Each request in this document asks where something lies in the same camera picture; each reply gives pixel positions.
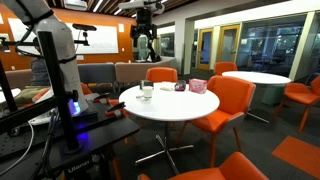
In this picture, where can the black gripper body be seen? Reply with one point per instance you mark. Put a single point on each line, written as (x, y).
(144, 17)

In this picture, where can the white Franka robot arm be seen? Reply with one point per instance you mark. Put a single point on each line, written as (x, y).
(56, 43)

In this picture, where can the white cup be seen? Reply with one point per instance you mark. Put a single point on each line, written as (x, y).
(148, 92)

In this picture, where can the beige sofa section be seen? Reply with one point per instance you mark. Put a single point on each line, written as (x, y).
(133, 71)

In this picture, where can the orange upholstered chair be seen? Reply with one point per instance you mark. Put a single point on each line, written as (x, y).
(86, 89)
(300, 95)
(225, 67)
(161, 75)
(230, 96)
(240, 168)

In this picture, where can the clear plastic bag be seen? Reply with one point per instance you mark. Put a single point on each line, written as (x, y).
(166, 88)

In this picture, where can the dark brown snack bag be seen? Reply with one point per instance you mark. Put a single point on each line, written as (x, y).
(180, 86)

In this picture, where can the blue grey sofa section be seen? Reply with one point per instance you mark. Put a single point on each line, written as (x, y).
(96, 73)

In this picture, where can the yellow framed glass door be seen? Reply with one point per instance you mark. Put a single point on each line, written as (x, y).
(229, 43)
(205, 48)

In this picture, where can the pink tissue box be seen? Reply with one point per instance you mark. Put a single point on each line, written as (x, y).
(197, 86)

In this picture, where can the white round table chrome legs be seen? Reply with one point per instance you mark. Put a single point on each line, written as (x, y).
(173, 106)

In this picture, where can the black perforated robot platform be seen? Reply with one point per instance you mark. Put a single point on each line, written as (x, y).
(100, 130)

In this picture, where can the black vertical stand pole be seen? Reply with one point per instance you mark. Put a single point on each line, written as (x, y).
(58, 100)

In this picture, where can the seated person grey shirt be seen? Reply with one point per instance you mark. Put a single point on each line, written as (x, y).
(39, 71)

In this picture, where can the olive beige cushion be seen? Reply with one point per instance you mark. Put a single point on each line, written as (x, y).
(28, 95)

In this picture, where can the brown sofa section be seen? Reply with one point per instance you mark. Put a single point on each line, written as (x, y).
(18, 78)

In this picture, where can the black slanted stand pole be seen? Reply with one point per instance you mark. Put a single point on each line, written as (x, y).
(7, 88)

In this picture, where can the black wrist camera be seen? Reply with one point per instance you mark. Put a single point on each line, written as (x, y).
(143, 32)

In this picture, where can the white wall notice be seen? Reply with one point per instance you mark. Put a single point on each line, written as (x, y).
(121, 28)

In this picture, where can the large wall whiteboard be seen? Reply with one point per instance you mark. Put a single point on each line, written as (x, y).
(96, 38)

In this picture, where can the black camera on stand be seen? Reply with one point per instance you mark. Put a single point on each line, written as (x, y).
(84, 27)

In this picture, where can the white round table green pedestal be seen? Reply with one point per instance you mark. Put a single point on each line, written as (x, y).
(256, 77)

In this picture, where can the black horizontal stand rail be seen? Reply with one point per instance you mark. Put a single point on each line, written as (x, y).
(20, 43)

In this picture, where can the small wall whiteboard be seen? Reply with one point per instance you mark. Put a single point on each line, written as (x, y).
(16, 28)

